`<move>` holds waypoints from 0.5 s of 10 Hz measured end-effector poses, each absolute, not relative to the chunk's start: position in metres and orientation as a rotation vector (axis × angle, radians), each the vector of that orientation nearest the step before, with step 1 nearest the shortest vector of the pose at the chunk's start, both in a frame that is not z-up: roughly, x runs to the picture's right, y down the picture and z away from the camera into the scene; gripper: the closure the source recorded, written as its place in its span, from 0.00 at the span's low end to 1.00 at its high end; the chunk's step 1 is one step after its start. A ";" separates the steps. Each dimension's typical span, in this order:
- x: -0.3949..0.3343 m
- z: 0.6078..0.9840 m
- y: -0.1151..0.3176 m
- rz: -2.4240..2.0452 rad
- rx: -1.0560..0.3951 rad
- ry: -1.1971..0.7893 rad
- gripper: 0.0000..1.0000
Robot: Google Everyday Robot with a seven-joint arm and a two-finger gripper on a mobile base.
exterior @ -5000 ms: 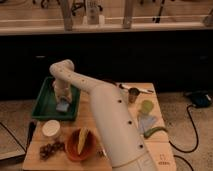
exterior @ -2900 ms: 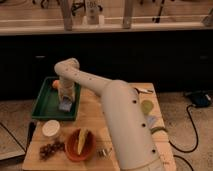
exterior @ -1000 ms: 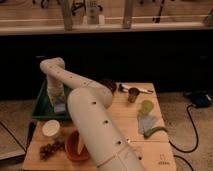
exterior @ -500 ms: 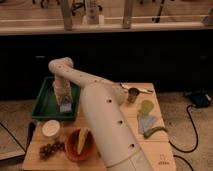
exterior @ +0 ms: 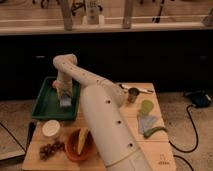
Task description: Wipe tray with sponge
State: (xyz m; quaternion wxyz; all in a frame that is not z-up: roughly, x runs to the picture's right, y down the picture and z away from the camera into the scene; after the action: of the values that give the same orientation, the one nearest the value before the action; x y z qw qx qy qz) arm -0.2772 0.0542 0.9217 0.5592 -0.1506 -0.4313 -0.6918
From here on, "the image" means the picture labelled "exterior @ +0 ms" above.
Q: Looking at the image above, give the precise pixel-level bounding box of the green cucumber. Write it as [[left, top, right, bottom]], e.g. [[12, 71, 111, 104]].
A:
[[143, 126, 167, 139]]

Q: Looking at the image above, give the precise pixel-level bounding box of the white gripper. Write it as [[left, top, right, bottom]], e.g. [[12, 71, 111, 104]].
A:
[[53, 80, 73, 100]]

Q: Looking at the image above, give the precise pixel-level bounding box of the black blue device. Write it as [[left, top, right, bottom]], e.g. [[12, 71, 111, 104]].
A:
[[184, 91, 212, 108]]

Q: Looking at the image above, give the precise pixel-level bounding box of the dark grapes bunch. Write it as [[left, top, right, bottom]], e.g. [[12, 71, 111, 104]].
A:
[[39, 141, 65, 160]]

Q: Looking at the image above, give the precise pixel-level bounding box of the blue cloth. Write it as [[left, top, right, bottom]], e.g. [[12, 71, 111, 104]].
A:
[[137, 114, 157, 134]]

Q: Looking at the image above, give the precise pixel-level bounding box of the small metal cup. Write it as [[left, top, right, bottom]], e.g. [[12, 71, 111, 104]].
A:
[[127, 87, 140, 103]]

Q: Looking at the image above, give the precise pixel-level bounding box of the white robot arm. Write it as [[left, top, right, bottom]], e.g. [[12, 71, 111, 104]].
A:
[[53, 54, 153, 171]]

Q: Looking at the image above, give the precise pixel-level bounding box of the black cable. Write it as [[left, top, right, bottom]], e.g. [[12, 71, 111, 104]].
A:
[[168, 103, 200, 171]]

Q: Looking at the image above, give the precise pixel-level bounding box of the orange bowl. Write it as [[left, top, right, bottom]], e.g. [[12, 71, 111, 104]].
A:
[[65, 129, 95, 162]]

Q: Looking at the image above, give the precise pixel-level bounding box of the yellow banana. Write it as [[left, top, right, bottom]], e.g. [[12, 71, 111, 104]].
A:
[[77, 127, 89, 154]]

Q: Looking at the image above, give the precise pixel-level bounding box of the green plastic tray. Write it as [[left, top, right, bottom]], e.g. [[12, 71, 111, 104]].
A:
[[31, 77, 81, 121]]

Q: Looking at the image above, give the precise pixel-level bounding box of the white cup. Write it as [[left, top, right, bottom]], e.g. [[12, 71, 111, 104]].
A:
[[42, 120, 61, 139]]

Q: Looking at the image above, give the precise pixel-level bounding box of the black handled knife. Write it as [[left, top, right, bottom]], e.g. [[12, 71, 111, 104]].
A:
[[119, 83, 154, 94]]

